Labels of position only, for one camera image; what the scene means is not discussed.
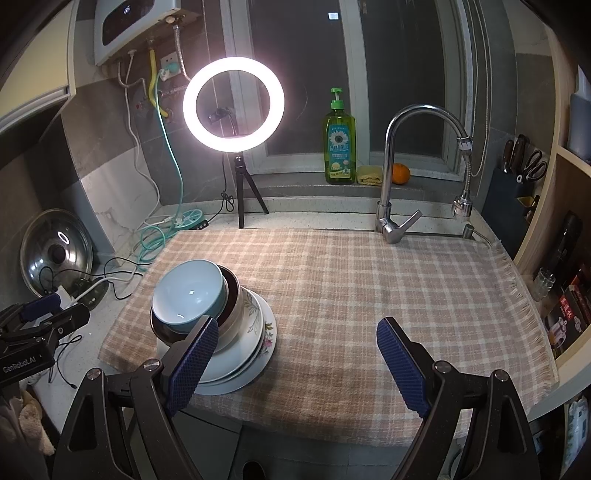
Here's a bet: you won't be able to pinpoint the wooden shelf unit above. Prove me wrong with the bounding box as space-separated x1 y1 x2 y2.
512 25 591 370

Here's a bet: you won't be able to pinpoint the window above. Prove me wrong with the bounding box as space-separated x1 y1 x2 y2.
228 0 488 178

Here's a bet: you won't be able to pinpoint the chrome kitchen faucet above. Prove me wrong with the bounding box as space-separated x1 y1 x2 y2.
375 104 468 245

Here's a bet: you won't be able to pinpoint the red printed box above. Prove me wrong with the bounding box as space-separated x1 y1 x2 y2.
545 272 591 361

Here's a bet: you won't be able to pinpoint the thin black cable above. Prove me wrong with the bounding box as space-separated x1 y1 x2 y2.
104 255 149 301

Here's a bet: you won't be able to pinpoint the wall cabinet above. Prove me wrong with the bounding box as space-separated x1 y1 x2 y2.
0 0 80 136

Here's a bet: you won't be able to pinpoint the white ring light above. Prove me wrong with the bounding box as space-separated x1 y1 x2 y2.
182 56 286 152

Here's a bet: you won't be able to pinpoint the dark round power strip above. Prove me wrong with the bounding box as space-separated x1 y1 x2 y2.
69 277 110 308

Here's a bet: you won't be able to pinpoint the beige plaid cloth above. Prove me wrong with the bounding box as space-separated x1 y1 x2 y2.
98 227 559 448

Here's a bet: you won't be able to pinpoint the black power cable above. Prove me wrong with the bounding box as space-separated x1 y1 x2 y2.
203 152 236 224

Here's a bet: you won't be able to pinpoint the stainless steel bowl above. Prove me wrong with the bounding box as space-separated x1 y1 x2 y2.
149 264 245 354

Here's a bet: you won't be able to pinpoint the white charger cable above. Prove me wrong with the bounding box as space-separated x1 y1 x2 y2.
69 272 144 301

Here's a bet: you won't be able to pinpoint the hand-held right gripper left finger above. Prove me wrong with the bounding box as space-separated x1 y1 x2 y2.
54 316 220 480

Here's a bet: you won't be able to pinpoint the green dish soap bottle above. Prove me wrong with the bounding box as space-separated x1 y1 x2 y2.
322 87 357 185

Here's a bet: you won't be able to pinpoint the dark knife holder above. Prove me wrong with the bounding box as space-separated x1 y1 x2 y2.
480 165 551 259

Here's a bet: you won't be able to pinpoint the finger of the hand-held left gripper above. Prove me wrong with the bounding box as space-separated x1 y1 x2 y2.
18 293 64 323
34 305 92 343

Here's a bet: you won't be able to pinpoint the white water heater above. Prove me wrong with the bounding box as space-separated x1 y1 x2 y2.
93 0 183 65

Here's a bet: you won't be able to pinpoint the yellow gas hose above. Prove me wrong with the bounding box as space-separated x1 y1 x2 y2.
147 39 170 121

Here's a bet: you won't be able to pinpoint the teal round power strip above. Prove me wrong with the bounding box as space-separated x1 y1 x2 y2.
175 209 209 232

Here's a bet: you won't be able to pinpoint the metal flexible pipe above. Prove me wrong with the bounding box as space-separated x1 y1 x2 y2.
172 22 191 83

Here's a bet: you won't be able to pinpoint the kitchen knife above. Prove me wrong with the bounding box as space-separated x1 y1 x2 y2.
502 134 530 176

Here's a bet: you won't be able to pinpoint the white patterned plate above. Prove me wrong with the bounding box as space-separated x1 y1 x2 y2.
156 295 278 396

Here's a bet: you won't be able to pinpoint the clear glass cup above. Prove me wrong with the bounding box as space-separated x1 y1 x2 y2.
531 268 556 302

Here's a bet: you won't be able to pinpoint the pink floral deep plate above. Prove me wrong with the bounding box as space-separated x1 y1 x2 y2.
198 295 278 384
194 300 276 387

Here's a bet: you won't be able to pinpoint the glass pot lid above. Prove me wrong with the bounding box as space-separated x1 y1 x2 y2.
19 209 94 300

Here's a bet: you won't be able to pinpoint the kitchen scissors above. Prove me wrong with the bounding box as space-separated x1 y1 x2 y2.
515 148 549 184

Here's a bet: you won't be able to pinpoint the teal power cable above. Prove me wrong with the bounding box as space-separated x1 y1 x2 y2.
134 69 186 266

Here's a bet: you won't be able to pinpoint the white leaf print plate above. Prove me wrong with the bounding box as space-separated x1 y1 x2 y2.
215 287 267 367

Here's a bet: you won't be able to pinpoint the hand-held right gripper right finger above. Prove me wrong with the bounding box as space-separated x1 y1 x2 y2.
376 316 542 480

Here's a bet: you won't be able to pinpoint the black bottle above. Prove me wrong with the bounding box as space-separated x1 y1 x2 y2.
551 212 583 283

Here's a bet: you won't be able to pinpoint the white plastic jug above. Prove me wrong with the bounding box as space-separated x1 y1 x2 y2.
566 397 591 459

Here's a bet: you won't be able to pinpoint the flexible faucet extension hose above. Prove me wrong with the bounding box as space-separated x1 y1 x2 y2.
450 136 475 220

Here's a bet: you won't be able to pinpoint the person's left hand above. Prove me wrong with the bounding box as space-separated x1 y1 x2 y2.
0 390 57 457

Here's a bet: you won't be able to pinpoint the light blue bowl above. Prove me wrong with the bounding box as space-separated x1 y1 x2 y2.
151 259 229 334

